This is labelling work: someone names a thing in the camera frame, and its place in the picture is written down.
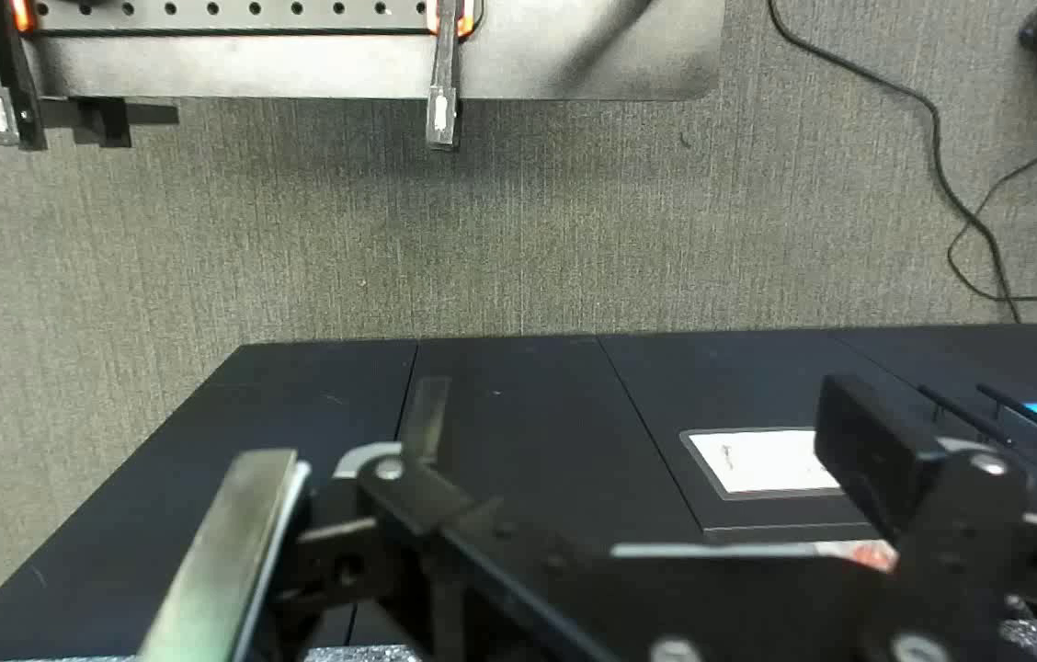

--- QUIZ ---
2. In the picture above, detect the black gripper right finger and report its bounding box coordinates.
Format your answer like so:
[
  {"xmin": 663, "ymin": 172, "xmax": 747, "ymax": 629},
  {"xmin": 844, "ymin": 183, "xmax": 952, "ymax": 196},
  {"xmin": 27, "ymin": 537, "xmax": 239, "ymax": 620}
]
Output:
[{"xmin": 815, "ymin": 374, "xmax": 1037, "ymax": 662}]

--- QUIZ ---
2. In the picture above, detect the dark cabinet door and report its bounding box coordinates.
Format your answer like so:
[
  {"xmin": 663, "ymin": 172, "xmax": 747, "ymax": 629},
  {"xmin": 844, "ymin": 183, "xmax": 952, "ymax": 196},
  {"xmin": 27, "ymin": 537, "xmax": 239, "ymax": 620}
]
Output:
[
  {"xmin": 0, "ymin": 339, "xmax": 698, "ymax": 662},
  {"xmin": 606, "ymin": 323, "xmax": 1037, "ymax": 543}
]

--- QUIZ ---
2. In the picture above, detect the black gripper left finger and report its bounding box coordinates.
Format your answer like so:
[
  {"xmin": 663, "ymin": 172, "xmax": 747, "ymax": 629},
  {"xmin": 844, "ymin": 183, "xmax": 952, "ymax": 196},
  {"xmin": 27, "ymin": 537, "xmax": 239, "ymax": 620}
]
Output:
[{"xmin": 277, "ymin": 457, "xmax": 616, "ymax": 662}]

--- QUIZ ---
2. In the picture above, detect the silver cabinet handle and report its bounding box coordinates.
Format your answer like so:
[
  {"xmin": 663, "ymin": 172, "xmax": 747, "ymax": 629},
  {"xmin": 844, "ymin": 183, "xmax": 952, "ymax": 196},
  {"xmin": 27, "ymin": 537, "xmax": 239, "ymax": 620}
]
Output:
[{"xmin": 141, "ymin": 448, "xmax": 307, "ymax": 662}]

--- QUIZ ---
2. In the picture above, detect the black floor cable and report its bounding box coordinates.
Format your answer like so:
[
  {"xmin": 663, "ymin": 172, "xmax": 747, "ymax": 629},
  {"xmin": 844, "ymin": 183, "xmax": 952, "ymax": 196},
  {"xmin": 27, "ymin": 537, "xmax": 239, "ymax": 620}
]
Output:
[{"xmin": 763, "ymin": 0, "xmax": 1037, "ymax": 343}]

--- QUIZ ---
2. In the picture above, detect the white label sticker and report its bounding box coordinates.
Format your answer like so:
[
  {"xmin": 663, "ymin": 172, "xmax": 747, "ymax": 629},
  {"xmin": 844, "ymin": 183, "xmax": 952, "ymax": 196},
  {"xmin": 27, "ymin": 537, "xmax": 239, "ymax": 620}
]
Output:
[{"xmin": 684, "ymin": 427, "xmax": 839, "ymax": 495}]

